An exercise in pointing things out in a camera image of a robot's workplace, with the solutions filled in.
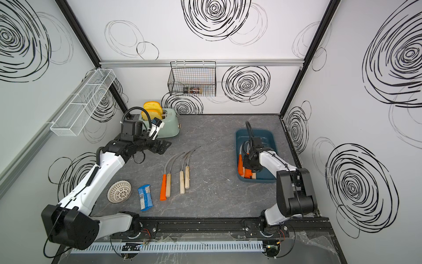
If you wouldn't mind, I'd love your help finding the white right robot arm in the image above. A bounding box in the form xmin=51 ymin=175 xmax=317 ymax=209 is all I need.
xmin=241 ymin=136 xmax=318 ymax=226

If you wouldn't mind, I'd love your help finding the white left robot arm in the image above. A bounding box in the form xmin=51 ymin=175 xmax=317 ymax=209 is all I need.
xmin=41 ymin=118 xmax=171 ymax=250

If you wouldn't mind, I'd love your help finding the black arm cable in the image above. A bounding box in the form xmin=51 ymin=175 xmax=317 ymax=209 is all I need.
xmin=245 ymin=121 xmax=256 ymax=149
xmin=121 ymin=106 xmax=152 ymax=133

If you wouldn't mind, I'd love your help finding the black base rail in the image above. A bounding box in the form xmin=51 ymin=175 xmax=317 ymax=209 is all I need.
xmin=111 ymin=216 xmax=334 ymax=238

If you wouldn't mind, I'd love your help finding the white plastic strainer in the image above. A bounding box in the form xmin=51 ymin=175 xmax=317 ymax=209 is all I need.
xmin=107 ymin=180 xmax=132 ymax=204

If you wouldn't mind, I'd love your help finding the blue snack packet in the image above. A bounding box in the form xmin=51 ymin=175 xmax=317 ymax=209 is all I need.
xmin=137 ymin=184 xmax=153 ymax=211

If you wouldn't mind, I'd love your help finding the mint green toaster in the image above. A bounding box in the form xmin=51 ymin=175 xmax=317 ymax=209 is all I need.
xmin=151 ymin=108 xmax=180 ymax=139

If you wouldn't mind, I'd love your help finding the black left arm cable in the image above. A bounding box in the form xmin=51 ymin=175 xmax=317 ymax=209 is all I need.
xmin=121 ymin=106 xmax=152 ymax=133

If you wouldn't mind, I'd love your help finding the white slotted cable duct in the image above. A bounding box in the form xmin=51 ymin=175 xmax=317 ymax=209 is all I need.
xmin=71 ymin=241 xmax=264 ymax=255

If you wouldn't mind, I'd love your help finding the orange handle sickle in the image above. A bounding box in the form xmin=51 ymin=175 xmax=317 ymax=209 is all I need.
xmin=160 ymin=165 xmax=167 ymax=201
xmin=244 ymin=168 xmax=253 ymax=179
xmin=237 ymin=143 xmax=245 ymax=178

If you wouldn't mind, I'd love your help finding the teal plastic storage box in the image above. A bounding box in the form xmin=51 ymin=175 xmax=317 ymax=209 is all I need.
xmin=235 ymin=129 xmax=277 ymax=184

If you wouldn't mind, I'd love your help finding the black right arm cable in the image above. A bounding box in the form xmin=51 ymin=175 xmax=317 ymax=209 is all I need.
xmin=245 ymin=121 xmax=256 ymax=149

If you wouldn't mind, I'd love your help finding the yellow toast slice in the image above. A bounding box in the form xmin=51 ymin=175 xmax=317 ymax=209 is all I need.
xmin=144 ymin=101 xmax=163 ymax=112
xmin=141 ymin=109 xmax=163 ymax=121

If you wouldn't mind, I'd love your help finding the white wire wall shelf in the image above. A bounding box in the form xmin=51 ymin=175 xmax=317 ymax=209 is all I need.
xmin=50 ymin=69 xmax=116 ymax=136

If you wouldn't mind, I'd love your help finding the black wire wall basket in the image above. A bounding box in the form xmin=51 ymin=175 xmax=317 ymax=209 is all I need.
xmin=167 ymin=60 xmax=217 ymax=97

